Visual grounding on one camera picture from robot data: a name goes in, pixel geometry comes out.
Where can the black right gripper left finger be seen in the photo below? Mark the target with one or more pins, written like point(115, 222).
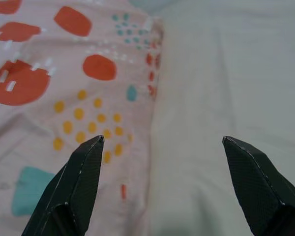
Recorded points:
point(71, 186)

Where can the pink patterned pillow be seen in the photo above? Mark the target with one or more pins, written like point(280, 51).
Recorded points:
point(64, 73)

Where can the cream sheeted bed mattress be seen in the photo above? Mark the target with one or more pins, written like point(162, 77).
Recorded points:
point(223, 73)

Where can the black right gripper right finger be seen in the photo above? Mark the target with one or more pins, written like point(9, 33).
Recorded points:
point(258, 186)

